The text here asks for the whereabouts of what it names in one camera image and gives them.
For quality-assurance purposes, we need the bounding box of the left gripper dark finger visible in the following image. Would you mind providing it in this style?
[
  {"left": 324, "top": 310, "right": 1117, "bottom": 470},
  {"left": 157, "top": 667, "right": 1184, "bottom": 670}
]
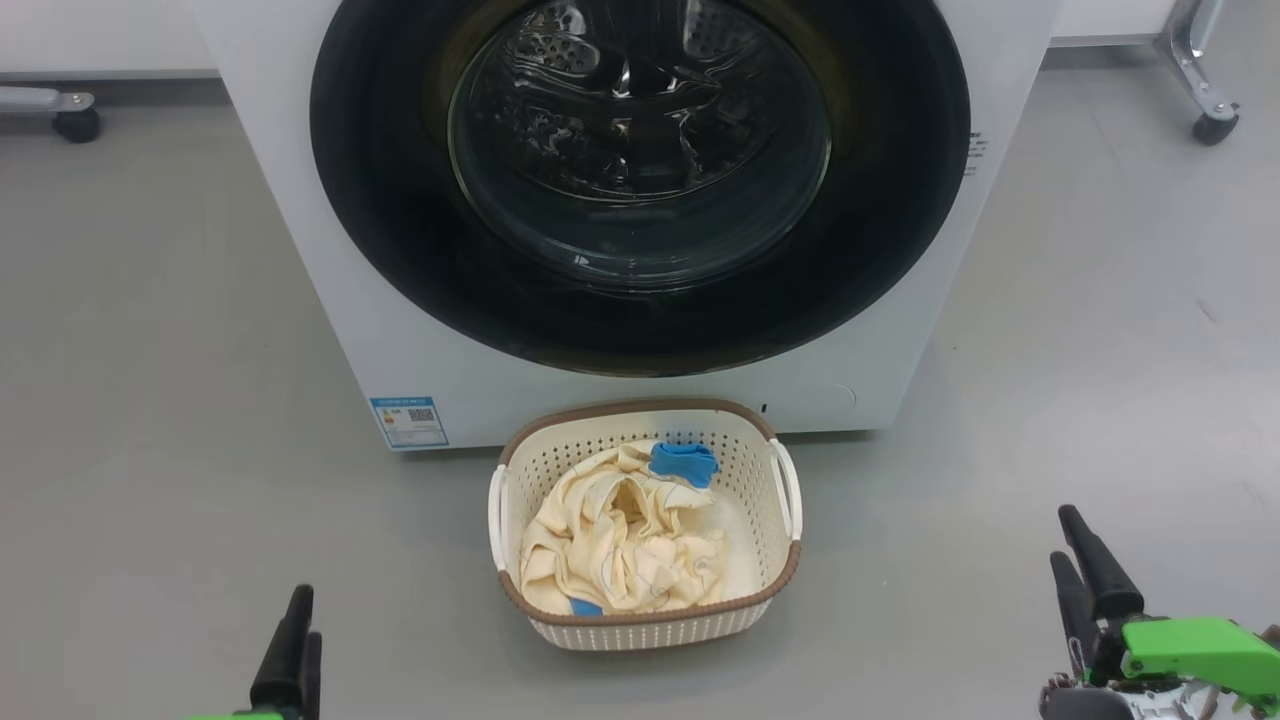
[
  {"left": 250, "top": 585, "right": 314, "bottom": 720},
  {"left": 300, "top": 632, "right": 323, "bottom": 720}
]

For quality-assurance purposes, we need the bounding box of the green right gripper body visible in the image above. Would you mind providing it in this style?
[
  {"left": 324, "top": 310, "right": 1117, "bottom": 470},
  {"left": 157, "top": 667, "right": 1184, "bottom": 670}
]
[{"left": 1040, "top": 617, "right": 1280, "bottom": 720}]

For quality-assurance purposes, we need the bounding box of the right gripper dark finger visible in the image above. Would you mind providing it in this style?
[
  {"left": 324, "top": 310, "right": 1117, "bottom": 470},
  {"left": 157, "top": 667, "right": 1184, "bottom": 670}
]
[
  {"left": 1050, "top": 552, "right": 1098, "bottom": 683},
  {"left": 1058, "top": 505, "right": 1144, "bottom": 623}
]

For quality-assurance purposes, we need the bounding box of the cream garment with blue trim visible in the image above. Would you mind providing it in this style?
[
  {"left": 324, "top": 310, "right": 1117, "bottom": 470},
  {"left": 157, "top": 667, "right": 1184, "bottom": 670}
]
[
  {"left": 520, "top": 480, "right": 731, "bottom": 616},
  {"left": 545, "top": 440, "right": 721, "bottom": 561}
]

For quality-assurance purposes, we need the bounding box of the black round glass washer door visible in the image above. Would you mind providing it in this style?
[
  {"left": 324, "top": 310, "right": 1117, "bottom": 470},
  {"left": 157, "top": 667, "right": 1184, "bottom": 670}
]
[{"left": 310, "top": 0, "right": 971, "bottom": 379}]

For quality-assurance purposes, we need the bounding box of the white front-load washing machine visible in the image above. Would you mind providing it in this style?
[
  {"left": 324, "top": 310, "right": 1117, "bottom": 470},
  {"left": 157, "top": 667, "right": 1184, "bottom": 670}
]
[{"left": 190, "top": 0, "right": 1063, "bottom": 453}]

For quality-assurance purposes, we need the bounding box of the blue energy label sticker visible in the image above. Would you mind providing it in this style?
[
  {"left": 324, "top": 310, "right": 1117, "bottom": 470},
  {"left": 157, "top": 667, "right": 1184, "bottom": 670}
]
[{"left": 370, "top": 397, "right": 449, "bottom": 451}]

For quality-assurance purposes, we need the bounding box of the cream laundry basket brown rim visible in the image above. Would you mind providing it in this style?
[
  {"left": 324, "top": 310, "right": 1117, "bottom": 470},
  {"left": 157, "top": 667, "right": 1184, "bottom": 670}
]
[{"left": 488, "top": 398, "right": 804, "bottom": 651}]

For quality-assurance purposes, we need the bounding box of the grey metal leg black caster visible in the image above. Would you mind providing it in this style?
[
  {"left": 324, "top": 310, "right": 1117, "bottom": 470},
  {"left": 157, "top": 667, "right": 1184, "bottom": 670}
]
[
  {"left": 1155, "top": 0, "right": 1241, "bottom": 147},
  {"left": 0, "top": 86, "right": 101, "bottom": 144}
]

